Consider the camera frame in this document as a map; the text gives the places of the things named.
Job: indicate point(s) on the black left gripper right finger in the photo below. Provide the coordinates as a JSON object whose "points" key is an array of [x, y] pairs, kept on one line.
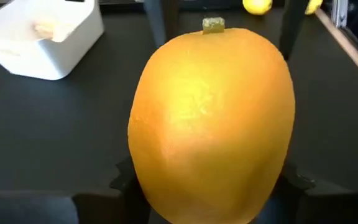
{"points": [[291, 205]]}

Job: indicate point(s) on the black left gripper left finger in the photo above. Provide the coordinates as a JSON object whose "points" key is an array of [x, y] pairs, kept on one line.
{"points": [[132, 202]]}

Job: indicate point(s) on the orange mango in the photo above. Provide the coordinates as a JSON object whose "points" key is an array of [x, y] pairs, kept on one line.
{"points": [[210, 124]]}

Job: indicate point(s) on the white garlic bulb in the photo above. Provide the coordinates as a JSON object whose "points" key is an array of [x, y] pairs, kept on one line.
{"points": [[51, 31]]}

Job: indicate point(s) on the white plastic basket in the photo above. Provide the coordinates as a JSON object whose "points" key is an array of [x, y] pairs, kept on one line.
{"points": [[42, 59]]}

